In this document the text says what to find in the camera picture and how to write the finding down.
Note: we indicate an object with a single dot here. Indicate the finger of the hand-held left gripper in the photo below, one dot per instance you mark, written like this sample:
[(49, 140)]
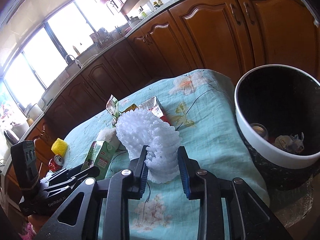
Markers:
[(62, 173), (87, 173)]

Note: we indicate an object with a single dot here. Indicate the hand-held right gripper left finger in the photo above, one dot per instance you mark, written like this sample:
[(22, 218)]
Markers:
[(142, 172)]

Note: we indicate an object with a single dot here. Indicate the green foil snack bag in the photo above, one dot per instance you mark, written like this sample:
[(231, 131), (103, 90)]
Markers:
[(112, 107)]

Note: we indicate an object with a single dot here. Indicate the white ceramic lidded pot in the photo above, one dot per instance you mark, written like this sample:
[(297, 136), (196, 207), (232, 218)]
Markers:
[(133, 22)]

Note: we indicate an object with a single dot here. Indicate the green drink carton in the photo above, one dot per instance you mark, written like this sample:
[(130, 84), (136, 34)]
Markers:
[(100, 155)]

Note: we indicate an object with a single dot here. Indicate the white foam fruit net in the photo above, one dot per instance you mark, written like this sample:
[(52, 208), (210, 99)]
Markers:
[(145, 135)]

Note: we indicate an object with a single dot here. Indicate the yellow snack wrapper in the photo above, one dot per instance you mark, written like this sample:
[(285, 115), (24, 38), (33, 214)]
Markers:
[(130, 108)]

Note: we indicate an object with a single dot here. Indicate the white paper bag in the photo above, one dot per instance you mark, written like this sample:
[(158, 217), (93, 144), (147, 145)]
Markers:
[(282, 143)]

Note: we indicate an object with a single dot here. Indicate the kitchen window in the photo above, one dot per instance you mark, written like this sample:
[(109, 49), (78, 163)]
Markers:
[(62, 37)]

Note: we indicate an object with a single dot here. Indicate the white electric kettle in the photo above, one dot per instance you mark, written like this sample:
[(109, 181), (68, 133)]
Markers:
[(11, 136)]

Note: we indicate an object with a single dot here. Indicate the white rice cooker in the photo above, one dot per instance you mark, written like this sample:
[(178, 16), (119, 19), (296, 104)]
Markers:
[(33, 110)]

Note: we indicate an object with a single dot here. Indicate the white kitchen countertop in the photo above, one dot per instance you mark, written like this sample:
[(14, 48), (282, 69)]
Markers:
[(53, 90)]

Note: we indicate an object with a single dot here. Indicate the dish rack with utensils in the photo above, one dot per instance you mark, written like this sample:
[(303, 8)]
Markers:
[(101, 36)]

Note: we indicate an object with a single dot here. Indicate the clear plastic wrap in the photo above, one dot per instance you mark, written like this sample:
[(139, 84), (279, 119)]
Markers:
[(295, 205)]

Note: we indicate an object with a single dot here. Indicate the red and white milk carton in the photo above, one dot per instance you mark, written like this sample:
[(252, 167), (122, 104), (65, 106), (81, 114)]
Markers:
[(152, 107)]

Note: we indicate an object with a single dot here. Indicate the yellow dish soap bottle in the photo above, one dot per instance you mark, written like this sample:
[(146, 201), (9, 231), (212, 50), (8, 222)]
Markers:
[(75, 50)]

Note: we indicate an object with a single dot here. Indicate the wooden base cabinets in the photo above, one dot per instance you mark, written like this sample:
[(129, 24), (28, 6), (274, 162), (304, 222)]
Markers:
[(212, 30)]

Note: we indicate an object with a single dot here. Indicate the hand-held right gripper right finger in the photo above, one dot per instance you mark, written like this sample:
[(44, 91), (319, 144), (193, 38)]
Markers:
[(186, 175)]

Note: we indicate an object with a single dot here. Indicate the black bin with white rim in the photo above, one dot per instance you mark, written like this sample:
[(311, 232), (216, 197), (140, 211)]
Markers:
[(243, 127)]

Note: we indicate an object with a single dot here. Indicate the group of condiment bottles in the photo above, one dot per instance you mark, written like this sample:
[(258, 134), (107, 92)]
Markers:
[(158, 3)]

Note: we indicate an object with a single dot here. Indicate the green cup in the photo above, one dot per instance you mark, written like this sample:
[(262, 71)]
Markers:
[(143, 13)]

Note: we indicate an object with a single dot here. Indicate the light blue floral tablecloth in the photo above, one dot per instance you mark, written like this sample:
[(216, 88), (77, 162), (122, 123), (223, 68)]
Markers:
[(205, 130)]

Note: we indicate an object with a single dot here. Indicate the crushed red drink can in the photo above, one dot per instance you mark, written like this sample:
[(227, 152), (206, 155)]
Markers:
[(56, 162)]

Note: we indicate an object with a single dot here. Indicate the chrome sink faucet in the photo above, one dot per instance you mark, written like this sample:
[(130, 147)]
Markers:
[(72, 60)]

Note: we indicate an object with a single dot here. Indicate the yellow foam fruit net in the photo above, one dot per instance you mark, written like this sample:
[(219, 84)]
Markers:
[(59, 146)]

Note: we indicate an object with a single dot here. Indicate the cartoon print wrapper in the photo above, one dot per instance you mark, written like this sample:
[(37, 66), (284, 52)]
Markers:
[(297, 142)]

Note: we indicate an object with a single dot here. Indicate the clear plastic cup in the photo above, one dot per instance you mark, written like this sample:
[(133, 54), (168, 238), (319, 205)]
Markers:
[(258, 130)]

